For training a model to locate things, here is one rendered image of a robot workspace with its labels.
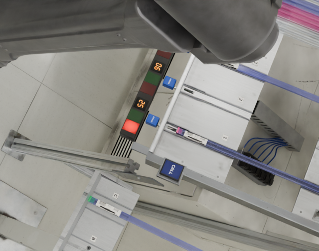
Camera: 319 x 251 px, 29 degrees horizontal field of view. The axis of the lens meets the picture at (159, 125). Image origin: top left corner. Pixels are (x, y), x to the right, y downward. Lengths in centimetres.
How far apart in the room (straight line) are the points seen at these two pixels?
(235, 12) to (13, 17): 27
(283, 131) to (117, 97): 69
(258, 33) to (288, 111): 166
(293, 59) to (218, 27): 168
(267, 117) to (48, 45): 140
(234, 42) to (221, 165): 114
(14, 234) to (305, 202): 92
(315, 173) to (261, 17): 119
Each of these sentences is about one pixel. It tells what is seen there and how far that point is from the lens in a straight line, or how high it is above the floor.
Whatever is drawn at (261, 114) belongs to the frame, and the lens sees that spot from 192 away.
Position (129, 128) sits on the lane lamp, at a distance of 158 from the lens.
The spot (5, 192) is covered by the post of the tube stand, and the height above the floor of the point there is 1.
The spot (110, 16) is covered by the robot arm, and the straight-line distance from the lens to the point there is 48.
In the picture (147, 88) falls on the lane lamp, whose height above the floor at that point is 66.
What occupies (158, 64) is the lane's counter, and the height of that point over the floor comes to 66.
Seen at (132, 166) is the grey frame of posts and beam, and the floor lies 64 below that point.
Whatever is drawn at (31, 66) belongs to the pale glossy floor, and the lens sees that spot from 218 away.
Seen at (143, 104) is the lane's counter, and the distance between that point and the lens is 160.
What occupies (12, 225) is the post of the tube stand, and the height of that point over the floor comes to 12.
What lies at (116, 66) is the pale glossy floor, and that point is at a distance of 237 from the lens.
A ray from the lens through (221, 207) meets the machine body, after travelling 190.
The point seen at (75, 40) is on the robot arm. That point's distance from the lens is 55.
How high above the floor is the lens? 191
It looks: 50 degrees down
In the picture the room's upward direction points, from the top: 96 degrees clockwise
